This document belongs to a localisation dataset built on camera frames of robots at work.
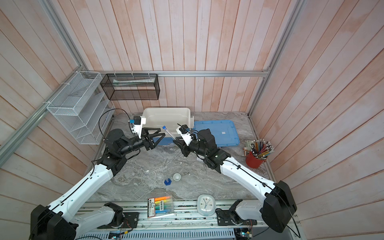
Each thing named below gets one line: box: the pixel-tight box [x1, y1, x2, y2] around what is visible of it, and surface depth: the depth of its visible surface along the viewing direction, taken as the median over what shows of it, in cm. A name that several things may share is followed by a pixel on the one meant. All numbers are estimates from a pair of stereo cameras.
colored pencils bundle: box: [250, 138, 275, 159], surface depth 85 cm
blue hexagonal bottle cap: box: [164, 178, 172, 186], surface depth 87 cm
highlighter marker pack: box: [147, 195, 174, 219], surface depth 78 cm
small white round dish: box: [173, 173, 182, 181], surface depth 87 cm
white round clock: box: [197, 194, 216, 217], surface depth 78 cm
